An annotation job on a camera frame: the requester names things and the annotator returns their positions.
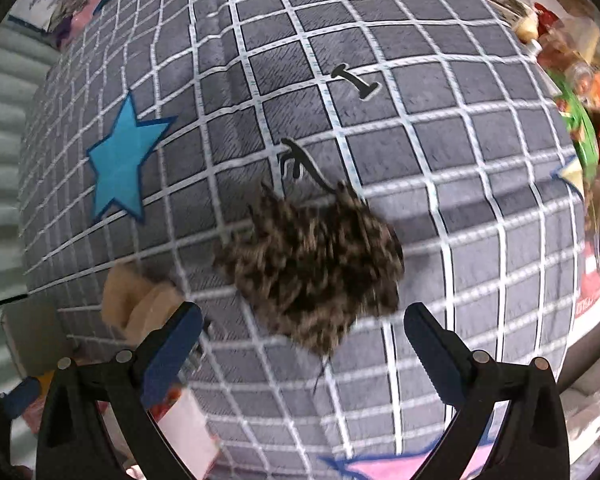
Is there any grey box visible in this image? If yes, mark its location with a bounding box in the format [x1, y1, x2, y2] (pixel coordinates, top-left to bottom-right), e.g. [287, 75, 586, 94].
[0, 300, 73, 378]

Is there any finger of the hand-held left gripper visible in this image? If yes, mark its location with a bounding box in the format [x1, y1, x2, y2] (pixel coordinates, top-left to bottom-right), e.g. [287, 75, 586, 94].
[2, 377, 42, 420]

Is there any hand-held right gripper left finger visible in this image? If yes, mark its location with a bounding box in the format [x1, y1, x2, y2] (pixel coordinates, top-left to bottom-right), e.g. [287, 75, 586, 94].
[35, 301, 212, 480]

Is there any pile of snack packets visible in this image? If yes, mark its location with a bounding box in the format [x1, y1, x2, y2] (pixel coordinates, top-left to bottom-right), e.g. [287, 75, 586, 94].
[500, 0, 600, 306]

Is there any pink plastic stool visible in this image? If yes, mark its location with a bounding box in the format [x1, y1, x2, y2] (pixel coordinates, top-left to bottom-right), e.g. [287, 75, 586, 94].
[55, 0, 118, 51]

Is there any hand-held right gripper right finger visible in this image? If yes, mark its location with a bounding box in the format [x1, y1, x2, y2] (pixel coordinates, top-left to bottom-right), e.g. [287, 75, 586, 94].
[403, 301, 571, 480]

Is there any white and red box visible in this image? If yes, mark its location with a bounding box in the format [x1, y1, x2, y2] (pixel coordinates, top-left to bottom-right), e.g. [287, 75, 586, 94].
[151, 384, 222, 472]

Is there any grey checked star blanket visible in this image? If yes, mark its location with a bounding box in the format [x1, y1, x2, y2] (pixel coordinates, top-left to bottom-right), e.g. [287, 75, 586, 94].
[19, 0, 588, 480]

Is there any leopard print fluffy cloth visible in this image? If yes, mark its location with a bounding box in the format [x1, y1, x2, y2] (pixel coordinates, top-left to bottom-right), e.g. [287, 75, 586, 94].
[212, 180, 406, 358]

